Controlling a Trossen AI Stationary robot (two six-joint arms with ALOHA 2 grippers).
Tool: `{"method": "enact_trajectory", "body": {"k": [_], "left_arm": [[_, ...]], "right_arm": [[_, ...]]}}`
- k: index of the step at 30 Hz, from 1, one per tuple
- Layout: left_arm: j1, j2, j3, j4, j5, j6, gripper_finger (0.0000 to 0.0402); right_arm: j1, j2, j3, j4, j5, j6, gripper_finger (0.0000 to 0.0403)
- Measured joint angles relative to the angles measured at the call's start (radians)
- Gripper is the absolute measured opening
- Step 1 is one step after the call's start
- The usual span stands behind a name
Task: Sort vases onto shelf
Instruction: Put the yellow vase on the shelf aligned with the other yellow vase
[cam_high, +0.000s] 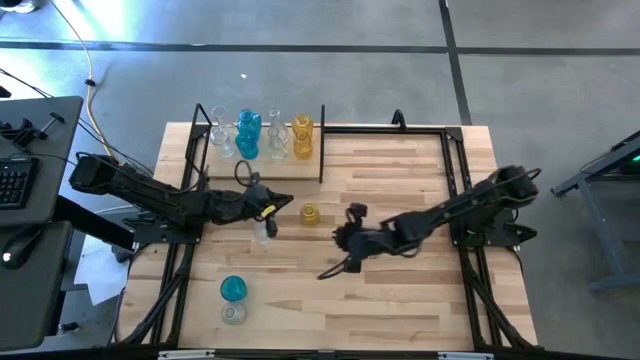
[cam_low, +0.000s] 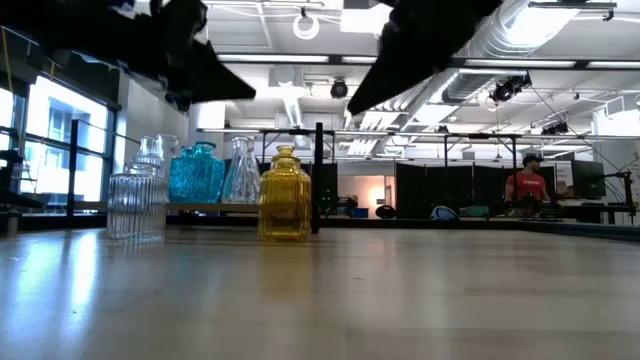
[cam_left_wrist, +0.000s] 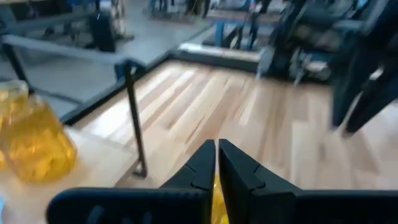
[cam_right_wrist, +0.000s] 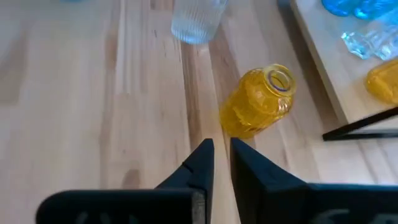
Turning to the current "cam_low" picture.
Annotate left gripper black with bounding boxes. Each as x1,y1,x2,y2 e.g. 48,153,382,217
119,0,256,112

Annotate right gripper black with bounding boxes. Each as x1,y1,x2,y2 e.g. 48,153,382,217
348,0,504,115

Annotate small teal glass vase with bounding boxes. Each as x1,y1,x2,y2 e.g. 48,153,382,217
185,141,227,204

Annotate clear ribbed glass bottle vase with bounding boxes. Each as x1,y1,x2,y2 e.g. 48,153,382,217
130,135,169,174

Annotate clear twisted conical glass vase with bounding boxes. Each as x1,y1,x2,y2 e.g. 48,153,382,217
221,135,262,205

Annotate teal square textured glass vase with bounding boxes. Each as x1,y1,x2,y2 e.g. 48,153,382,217
168,145,197,204

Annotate yellow ribbed glass bottle vase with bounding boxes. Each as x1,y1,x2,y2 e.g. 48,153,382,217
256,144,313,243

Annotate wooden shelf board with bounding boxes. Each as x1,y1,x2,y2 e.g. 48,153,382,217
74,200,315,217

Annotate black ceiling spotlight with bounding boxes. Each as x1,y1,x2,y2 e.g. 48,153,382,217
329,77,350,100

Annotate black partition screen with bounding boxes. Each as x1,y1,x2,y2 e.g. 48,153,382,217
299,160,339,204
394,162,557,220

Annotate clear ribbed square glass vase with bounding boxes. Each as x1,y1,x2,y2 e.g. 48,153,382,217
106,162,170,245

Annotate blue white helmet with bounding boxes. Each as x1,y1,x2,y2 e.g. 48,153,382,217
430,204,459,222

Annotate person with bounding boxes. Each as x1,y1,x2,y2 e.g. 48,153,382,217
503,152,554,217

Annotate black computer monitor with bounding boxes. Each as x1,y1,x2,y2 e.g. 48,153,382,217
571,159,607,199

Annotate black ceiling light rail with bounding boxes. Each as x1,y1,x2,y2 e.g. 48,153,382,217
214,52,640,71

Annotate black background rig frame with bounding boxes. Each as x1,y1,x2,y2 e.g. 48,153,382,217
197,127,640,169

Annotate white ring lamp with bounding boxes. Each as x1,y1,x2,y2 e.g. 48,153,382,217
292,12,321,41

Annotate black vertical frame post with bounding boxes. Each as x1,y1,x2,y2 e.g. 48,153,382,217
309,122,324,235

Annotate black aluminium table frame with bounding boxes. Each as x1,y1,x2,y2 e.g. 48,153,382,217
0,118,640,244

